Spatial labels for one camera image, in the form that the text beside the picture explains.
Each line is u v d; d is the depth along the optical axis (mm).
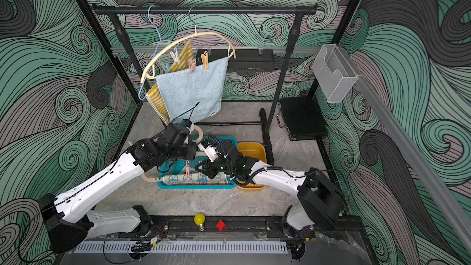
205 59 657
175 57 694
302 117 1071
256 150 931
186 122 649
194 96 747
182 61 732
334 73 773
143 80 554
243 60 947
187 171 727
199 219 728
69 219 389
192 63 634
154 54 537
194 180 744
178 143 551
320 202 417
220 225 725
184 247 697
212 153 686
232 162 600
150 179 715
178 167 915
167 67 655
